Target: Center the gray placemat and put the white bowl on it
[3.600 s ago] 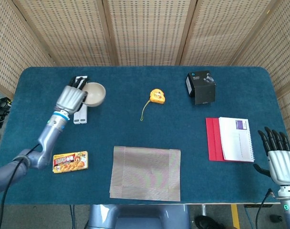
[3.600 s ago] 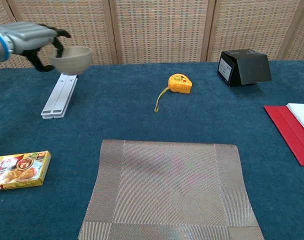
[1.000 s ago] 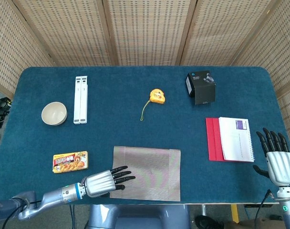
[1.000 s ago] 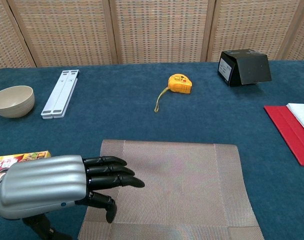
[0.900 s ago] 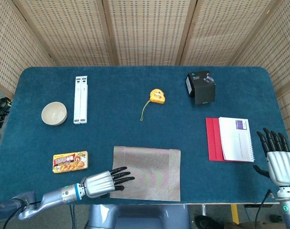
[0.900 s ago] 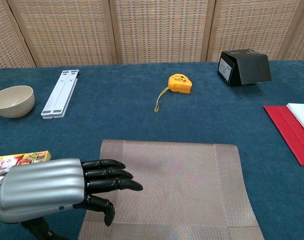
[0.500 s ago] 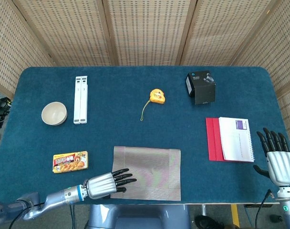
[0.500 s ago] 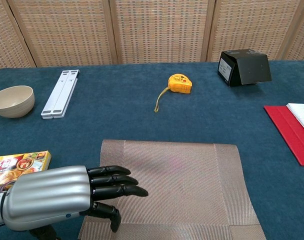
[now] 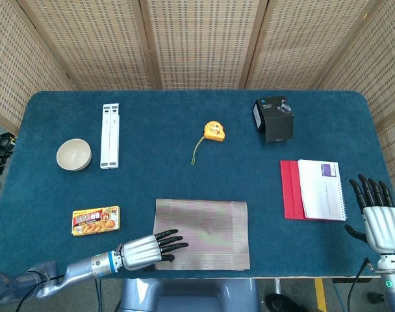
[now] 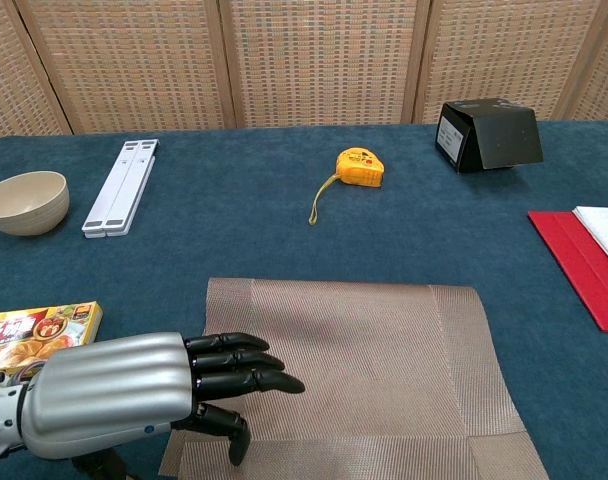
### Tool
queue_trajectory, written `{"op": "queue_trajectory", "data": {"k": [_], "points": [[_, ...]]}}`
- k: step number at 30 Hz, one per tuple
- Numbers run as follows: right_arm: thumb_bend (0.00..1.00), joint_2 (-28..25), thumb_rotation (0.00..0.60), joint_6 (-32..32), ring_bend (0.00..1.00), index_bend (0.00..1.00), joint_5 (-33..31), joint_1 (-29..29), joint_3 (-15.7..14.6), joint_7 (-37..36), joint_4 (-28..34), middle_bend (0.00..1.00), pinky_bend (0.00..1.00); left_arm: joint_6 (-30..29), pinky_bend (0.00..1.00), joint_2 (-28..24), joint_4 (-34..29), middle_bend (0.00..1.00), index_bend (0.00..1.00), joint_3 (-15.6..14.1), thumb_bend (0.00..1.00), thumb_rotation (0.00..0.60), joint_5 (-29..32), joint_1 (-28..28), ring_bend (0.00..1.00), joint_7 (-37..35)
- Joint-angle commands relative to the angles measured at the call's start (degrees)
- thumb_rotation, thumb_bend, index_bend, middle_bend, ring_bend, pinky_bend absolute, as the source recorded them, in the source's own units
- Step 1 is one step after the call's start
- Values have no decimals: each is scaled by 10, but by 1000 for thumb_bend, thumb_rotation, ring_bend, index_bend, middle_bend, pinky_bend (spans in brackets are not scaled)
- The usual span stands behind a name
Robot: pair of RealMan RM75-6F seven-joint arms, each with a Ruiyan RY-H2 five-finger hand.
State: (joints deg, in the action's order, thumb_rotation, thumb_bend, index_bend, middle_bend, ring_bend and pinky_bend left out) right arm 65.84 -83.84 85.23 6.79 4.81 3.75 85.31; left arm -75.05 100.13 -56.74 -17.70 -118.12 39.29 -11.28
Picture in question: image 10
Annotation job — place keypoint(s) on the woven bamboo folding screen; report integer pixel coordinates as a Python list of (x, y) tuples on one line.
[(309, 60)]

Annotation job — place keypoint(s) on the yellow curry roux box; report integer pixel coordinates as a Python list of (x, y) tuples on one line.
[(39, 335)]

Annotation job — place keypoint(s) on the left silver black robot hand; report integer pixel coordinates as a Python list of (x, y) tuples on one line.
[(109, 385)]

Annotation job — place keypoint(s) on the black product box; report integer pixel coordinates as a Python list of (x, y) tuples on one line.
[(504, 140)]

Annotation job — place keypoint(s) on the white folding laptop stand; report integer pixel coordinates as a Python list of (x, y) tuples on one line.
[(121, 190)]

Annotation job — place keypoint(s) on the red folder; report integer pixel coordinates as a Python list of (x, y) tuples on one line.
[(579, 260)]

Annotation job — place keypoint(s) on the white bowl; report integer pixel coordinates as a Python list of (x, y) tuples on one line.
[(26, 205)]

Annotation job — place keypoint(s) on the beige woven placemat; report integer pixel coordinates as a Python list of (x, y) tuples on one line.
[(374, 380)]

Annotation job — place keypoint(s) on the yellow tape measure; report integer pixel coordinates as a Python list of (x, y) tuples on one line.
[(361, 170)]

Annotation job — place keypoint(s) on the white spiral notebook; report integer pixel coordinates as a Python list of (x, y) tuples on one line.
[(606, 232)]

